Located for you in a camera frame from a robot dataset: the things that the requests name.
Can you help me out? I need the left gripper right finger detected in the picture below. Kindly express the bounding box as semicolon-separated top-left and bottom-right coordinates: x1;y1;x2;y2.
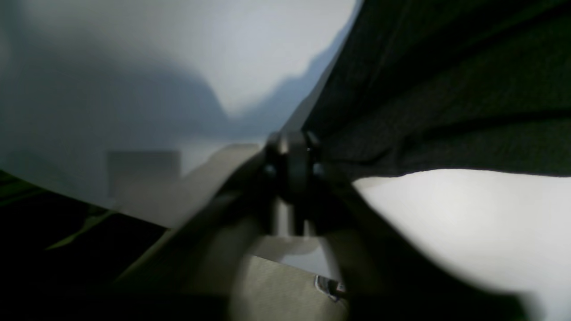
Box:
294;132;528;321

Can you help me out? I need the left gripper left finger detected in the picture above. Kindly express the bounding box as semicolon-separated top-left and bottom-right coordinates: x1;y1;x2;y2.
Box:
113;132;284;321

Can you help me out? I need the black t-shirt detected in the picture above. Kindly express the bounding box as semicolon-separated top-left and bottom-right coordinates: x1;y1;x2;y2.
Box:
302;0;571;180

